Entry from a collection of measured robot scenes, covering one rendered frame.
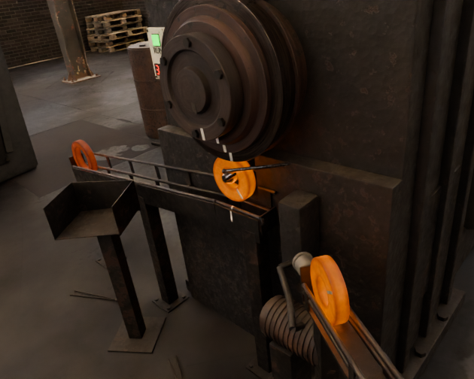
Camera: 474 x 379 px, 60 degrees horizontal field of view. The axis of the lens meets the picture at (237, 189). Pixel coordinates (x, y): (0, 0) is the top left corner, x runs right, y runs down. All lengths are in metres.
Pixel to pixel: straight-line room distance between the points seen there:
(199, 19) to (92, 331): 1.49
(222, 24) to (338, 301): 0.70
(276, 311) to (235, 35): 0.74
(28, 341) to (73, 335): 0.21
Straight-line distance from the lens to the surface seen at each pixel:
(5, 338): 2.30
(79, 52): 8.21
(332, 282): 0.92
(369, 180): 1.11
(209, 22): 1.10
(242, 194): 1.27
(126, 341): 1.98
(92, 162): 2.14
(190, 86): 1.11
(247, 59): 1.04
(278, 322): 1.20
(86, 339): 2.08
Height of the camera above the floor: 1.37
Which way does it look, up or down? 27 degrees down
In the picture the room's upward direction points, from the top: 7 degrees counter-clockwise
